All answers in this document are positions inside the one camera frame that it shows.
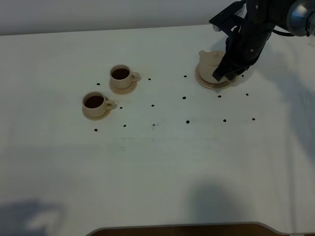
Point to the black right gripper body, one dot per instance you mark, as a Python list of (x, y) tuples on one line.
[(248, 25)]

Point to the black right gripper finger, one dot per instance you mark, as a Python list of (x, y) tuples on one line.
[(230, 71), (217, 74)]

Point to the beige ceramic teapot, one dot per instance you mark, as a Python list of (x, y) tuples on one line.
[(208, 63)]

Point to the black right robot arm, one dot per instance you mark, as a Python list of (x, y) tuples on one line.
[(300, 19)]

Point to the beige round teapot saucer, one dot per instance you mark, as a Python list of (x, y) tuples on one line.
[(223, 85)]

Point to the beige far cup saucer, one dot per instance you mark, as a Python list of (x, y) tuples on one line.
[(125, 91)]

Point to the beige cup saucer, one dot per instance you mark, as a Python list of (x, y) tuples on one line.
[(95, 113), (125, 91)]

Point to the beige far teacup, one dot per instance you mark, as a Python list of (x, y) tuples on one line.
[(122, 77)]

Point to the beige teacup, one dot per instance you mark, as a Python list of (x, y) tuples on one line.
[(122, 77), (96, 99)]

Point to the beige near cup saucer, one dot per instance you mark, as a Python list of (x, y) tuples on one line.
[(95, 113)]

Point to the beige near teacup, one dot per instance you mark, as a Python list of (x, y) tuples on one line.
[(96, 99)]

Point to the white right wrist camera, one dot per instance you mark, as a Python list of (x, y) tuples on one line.
[(216, 28)]

